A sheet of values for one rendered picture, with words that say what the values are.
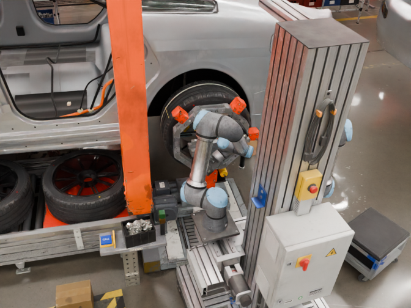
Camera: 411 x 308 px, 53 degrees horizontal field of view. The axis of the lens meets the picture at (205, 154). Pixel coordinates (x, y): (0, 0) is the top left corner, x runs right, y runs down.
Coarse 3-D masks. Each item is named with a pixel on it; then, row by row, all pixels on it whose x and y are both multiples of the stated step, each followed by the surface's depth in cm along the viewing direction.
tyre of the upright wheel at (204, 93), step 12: (192, 84) 293; (204, 84) 292; (180, 96) 289; (192, 96) 282; (204, 96) 280; (216, 96) 282; (228, 96) 286; (168, 108) 292; (192, 108) 283; (168, 120) 286; (168, 132) 290; (168, 144) 297
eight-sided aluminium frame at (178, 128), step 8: (216, 104) 282; (224, 104) 282; (192, 112) 280; (216, 112) 280; (224, 112) 281; (232, 112) 283; (192, 120) 279; (240, 120) 288; (176, 128) 282; (184, 128) 281; (248, 128) 294; (176, 136) 284; (176, 144) 288; (176, 152) 294; (184, 160) 299; (224, 160) 314; (232, 160) 310
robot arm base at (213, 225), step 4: (204, 216) 232; (208, 216) 228; (224, 216) 229; (204, 220) 231; (208, 220) 229; (212, 220) 227; (216, 220) 227; (220, 220) 228; (224, 220) 230; (204, 224) 232; (208, 224) 230; (212, 224) 228; (216, 224) 228; (220, 224) 229; (224, 224) 231; (204, 228) 233; (208, 228) 230; (212, 228) 230; (216, 228) 229; (220, 228) 230; (224, 228) 232; (216, 232) 231
